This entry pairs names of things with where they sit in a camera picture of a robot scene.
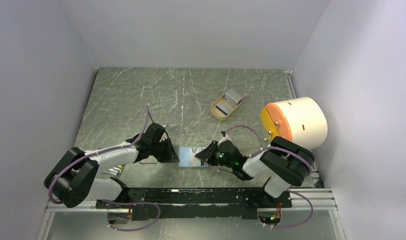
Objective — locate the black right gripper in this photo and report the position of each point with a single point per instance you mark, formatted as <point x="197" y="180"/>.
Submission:
<point x="207" y="154"/>

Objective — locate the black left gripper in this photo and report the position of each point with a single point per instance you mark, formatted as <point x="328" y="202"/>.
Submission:
<point x="170" y="156"/>

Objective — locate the grey card holder wallet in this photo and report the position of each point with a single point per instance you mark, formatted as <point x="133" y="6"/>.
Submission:
<point x="187" y="157"/>

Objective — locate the stack of credit cards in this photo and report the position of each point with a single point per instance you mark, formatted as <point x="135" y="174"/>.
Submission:
<point x="233" y="97"/>

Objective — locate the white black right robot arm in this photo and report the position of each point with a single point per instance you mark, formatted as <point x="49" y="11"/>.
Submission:
<point x="288" y="163"/>

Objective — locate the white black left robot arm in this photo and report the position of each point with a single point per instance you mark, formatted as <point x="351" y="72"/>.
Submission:
<point x="74" y="178"/>

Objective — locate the loose card in tray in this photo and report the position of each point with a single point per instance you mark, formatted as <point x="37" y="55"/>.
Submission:
<point x="223" y="108"/>

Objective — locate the beige oval tray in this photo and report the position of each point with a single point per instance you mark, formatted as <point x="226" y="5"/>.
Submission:
<point x="217" y="114"/>

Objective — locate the pack of coloured markers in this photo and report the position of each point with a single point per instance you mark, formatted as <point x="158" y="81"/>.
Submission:
<point x="114" y="171"/>

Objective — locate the cream cylinder orange lid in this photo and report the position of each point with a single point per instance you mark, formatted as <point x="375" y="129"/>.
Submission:
<point x="299" y="120"/>

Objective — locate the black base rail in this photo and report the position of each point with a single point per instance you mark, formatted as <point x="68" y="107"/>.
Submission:
<point x="181" y="203"/>

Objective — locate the aluminium frame rail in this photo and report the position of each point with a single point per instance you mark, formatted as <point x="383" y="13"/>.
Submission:
<point x="313" y="216"/>

